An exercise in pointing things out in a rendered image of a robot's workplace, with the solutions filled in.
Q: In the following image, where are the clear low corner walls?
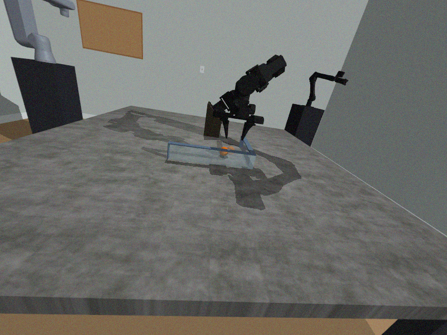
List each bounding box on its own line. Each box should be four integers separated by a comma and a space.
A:
168, 138, 256, 169

